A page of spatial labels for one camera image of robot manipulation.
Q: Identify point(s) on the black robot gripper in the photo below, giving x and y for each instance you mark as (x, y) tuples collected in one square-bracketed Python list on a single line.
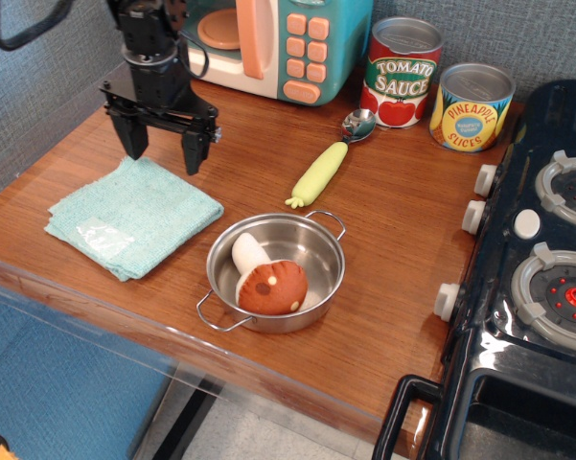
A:
[(157, 92)]

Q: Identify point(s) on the spoon with green handle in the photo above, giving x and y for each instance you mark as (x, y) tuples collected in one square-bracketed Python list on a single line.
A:
[(355, 127)]

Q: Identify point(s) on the light blue cloth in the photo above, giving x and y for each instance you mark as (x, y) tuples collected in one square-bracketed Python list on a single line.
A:
[(132, 219)]

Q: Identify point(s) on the black toy stove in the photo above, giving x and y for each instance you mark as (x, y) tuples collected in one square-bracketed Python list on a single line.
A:
[(508, 389)]

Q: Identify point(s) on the silver pot with handles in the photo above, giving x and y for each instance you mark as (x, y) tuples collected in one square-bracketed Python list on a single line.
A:
[(313, 241)]

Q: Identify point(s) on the pineapple slices can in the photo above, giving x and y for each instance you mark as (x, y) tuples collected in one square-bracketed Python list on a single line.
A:
[(472, 102)]

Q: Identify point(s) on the brown plush mushroom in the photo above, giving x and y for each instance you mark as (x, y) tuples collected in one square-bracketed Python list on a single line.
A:
[(267, 287)]

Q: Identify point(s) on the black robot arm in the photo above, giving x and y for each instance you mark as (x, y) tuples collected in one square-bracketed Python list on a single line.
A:
[(154, 28)]

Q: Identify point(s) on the teal toy microwave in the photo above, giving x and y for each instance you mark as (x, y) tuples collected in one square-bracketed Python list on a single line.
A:
[(301, 52)]

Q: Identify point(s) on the tomato sauce can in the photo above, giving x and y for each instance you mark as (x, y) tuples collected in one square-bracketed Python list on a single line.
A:
[(403, 57)]

